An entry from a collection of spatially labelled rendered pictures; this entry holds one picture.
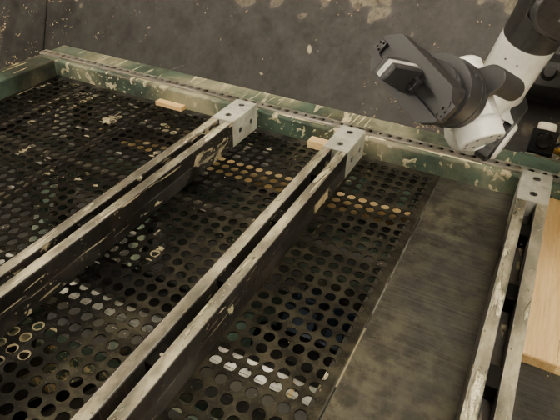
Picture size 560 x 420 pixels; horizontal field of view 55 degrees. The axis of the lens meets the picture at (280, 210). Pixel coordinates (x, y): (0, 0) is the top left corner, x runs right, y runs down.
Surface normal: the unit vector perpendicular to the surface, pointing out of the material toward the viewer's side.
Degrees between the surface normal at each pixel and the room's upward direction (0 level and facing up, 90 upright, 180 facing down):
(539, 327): 59
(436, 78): 16
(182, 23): 0
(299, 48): 0
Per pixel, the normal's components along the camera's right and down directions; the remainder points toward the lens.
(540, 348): 0.03, -0.81
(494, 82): -0.62, 0.03
